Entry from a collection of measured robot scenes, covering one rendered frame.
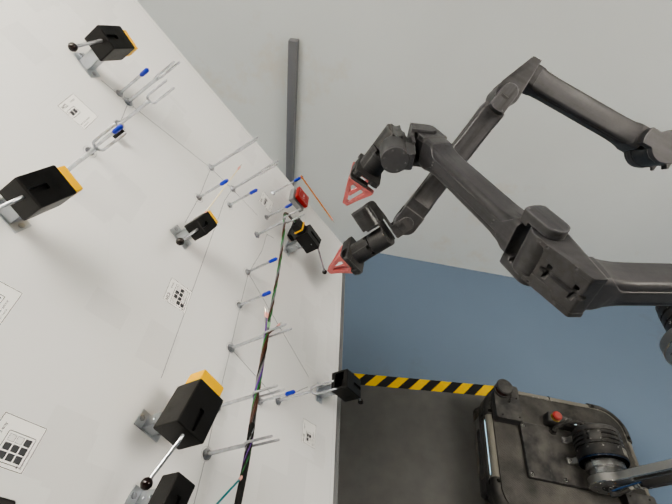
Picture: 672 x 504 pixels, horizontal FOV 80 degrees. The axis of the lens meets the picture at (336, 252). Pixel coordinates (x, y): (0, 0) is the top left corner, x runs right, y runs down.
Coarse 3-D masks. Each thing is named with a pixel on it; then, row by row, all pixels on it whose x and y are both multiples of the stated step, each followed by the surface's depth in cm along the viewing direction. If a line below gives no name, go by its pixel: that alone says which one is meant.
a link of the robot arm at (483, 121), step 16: (496, 96) 93; (512, 96) 93; (480, 112) 96; (496, 112) 95; (464, 128) 99; (480, 128) 97; (464, 144) 98; (480, 144) 99; (432, 176) 99; (416, 192) 101; (432, 192) 100; (416, 208) 100; (416, 224) 100
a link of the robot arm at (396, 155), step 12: (408, 132) 89; (420, 132) 86; (432, 132) 86; (384, 144) 83; (396, 144) 81; (408, 144) 84; (384, 156) 81; (396, 156) 81; (408, 156) 81; (384, 168) 83; (396, 168) 83; (408, 168) 83
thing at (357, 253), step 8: (352, 240) 110; (360, 240) 105; (352, 248) 106; (360, 248) 104; (368, 248) 104; (352, 256) 105; (360, 256) 105; (368, 256) 105; (352, 264) 104; (360, 264) 107; (360, 272) 105
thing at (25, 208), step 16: (32, 176) 48; (48, 176) 49; (0, 192) 47; (16, 192) 47; (32, 192) 47; (48, 192) 48; (64, 192) 50; (0, 208) 45; (16, 208) 48; (32, 208) 47; (48, 208) 50; (16, 224) 52
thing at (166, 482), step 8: (176, 472) 51; (160, 480) 52; (168, 480) 51; (176, 480) 51; (184, 480) 51; (136, 488) 53; (160, 488) 51; (168, 488) 50; (176, 488) 50; (184, 488) 51; (192, 488) 52; (128, 496) 52; (136, 496) 52; (144, 496) 52; (152, 496) 50; (160, 496) 49; (168, 496) 49; (176, 496) 50; (184, 496) 51
